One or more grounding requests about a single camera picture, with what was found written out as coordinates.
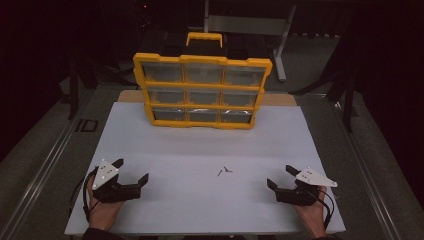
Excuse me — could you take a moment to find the aluminium floor rail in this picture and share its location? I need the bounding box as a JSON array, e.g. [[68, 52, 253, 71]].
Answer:
[[0, 86, 101, 240], [328, 96, 403, 240]]

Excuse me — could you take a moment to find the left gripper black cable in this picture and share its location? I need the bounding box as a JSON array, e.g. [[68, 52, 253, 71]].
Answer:
[[81, 166, 101, 223]]

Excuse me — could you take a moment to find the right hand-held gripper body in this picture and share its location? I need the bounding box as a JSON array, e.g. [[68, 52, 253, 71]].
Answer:
[[275, 166, 338, 207]]

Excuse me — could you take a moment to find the person's left hand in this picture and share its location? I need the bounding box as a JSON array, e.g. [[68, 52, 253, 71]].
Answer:
[[85, 184, 126, 232]]

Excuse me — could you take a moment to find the black stand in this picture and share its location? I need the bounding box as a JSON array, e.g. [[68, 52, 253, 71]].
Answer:
[[289, 19, 360, 134], [59, 49, 134, 121]]

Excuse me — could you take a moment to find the clear organizer drawer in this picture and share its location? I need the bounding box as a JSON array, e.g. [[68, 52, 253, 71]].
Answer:
[[148, 87, 185, 105]]

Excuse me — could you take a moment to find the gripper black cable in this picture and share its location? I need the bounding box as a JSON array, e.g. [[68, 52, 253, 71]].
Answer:
[[309, 188, 336, 231], [81, 166, 101, 223]]

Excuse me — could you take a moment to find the grey metal stand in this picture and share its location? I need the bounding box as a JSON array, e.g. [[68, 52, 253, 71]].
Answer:
[[203, 0, 298, 83]]

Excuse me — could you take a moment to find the set of clear plastic drawers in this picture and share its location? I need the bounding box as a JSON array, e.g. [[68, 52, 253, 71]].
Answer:
[[141, 62, 267, 124]]

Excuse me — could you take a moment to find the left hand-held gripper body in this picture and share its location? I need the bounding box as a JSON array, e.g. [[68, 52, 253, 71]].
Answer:
[[91, 159, 142, 204]]

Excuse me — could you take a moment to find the person's right hand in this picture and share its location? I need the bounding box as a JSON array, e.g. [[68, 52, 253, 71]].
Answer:
[[293, 186, 330, 239]]

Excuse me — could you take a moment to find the yellow organizer cabinet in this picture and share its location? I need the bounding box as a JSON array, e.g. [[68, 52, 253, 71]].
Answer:
[[132, 32, 273, 130]]

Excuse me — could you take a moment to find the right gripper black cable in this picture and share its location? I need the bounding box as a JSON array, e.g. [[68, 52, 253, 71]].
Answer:
[[309, 188, 336, 231]]

